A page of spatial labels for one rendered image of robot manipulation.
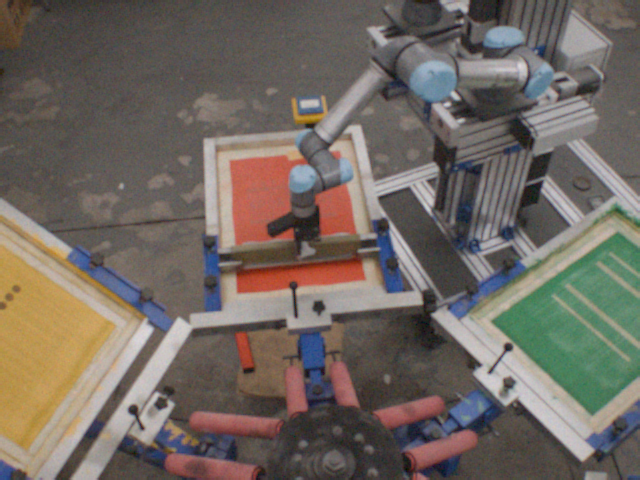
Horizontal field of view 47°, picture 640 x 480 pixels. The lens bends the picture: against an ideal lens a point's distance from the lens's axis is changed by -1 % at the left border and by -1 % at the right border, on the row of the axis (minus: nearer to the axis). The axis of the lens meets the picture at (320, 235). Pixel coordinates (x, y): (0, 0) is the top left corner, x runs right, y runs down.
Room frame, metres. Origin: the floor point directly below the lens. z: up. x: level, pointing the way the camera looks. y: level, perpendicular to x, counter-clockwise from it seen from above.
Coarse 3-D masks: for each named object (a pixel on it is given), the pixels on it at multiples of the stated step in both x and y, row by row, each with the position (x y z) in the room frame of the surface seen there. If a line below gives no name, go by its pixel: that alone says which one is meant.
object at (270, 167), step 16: (240, 160) 2.00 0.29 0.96; (256, 160) 2.00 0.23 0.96; (272, 160) 2.00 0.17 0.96; (240, 176) 1.92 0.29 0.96; (256, 176) 1.92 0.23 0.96; (272, 176) 1.91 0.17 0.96; (240, 192) 1.84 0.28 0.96; (240, 208) 1.76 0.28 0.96; (240, 224) 1.69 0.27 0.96; (240, 240) 1.62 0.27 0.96; (256, 240) 1.62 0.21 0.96; (240, 272) 1.48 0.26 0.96; (256, 272) 1.48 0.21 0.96; (272, 272) 1.48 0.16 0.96; (288, 272) 1.48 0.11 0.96; (240, 288) 1.42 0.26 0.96; (256, 288) 1.42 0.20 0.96; (272, 288) 1.42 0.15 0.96; (288, 288) 1.42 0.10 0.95
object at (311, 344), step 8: (304, 336) 1.18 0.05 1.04; (312, 336) 1.18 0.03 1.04; (320, 336) 1.18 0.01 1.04; (304, 344) 1.15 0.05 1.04; (312, 344) 1.15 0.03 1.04; (320, 344) 1.15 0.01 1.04; (304, 352) 1.13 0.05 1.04; (312, 352) 1.13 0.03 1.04; (320, 352) 1.13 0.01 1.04; (304, 360) 1.10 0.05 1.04; (312, 360) 1.10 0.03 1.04; (320, 360) 1.10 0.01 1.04; (304, 368) 1.08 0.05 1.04; (312, 368) 1.08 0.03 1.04; (320, 368) 1.08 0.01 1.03; (304, 376) 1.08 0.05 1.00
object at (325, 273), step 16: (288, 160) 2.00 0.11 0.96; (304, 160) 1.99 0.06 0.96; (288, 176) 1.91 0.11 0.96; (336, 192) 1.83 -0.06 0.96; (336, 208) 1.76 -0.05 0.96; (352, 208) 1.75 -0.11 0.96; (320, 224) 1.68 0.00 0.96; (336, 224) 1.68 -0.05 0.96; (352, 224) 1.68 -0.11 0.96; (304, 272) 1.48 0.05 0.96; (320, 272) 1.48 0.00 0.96; (336, 272) 1.48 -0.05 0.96; (352, 272) 1.48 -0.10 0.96
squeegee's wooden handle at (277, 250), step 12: (288, 240) 1.52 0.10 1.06; (312, 240) 1.52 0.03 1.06; (324, 240) 1.52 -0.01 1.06; (336, 240) 1.52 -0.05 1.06; (348, 240) 1.52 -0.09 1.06; (360, 240) 1.52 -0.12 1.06; (240, 252) 1.48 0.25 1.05; (252, 252) 1.49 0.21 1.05; (264, 252) 1.49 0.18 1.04; (276, 252) 1.49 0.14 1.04; (288, 252) 1.50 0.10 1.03; (324, 252) 1.51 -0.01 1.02; (336, 252) 1.52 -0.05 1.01; (348, 252) 1.52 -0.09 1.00
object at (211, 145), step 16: (352, 128) 2.13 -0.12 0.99; (208, 144) 2.05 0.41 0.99; (224, 144) 2.05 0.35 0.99; (240, 144) 2.06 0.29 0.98; (256, 144) 2.06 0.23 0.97; (272, 144) 2.07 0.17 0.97; (288, 144) 2.08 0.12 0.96; (208, 160) 1.97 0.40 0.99; (368, 160) 1.95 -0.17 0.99; (208, 176) 1.88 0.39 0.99; (368, 176) 1.87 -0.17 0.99; (208, 192) 1.81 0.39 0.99; (368, 192) 1.80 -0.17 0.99; (208, 208) 1.73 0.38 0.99; (368, 208) 1.72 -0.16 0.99; (208, 224) 1.66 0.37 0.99; (368, 288) 1.39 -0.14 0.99; (384, 288) 1.38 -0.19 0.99; (224, 304) 1.33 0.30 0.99; (240, 304) 1.33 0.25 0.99; (256, 304) 1.33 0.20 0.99; (272, 304) 1.33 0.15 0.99; (288, 304) 1.33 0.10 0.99
